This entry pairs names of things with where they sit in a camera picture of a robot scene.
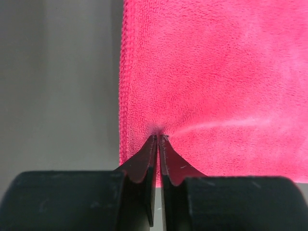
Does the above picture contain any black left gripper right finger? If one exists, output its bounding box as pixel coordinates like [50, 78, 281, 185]
[159, 136, 308, 231]

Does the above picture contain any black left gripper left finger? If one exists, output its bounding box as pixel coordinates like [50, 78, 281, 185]
[0, 135, 157, 231]

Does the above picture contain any pink microfiber towel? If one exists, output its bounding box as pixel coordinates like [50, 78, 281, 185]
[119, 0, 308, 183]

